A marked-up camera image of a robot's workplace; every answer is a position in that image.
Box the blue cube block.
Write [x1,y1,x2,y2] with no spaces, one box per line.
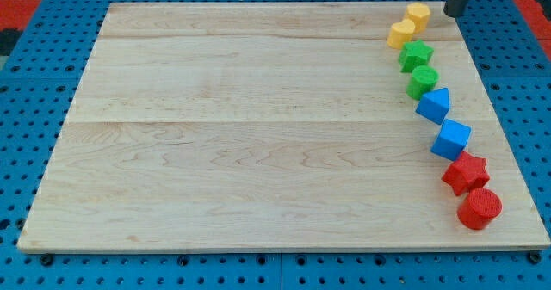
[430,119,472,161]

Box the red cylinder block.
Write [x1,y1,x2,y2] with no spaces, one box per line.
[456,188,503,230]

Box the yellow heart block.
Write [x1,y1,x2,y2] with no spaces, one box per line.
[387,19,416,49]

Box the green star block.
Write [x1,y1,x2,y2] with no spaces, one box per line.
[398,40,434,73]

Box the red star block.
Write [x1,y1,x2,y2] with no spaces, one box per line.
[441,151,491,196]

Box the light wooden board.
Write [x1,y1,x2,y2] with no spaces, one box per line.
[17,2,550,254]

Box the yellow hexagon block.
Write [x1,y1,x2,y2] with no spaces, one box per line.
[404,2,431,34]

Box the blue triangle block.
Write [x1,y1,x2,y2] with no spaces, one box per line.
[416,88,451,125]

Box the green cylinder block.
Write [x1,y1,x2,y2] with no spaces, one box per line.
[406,65,440,101]

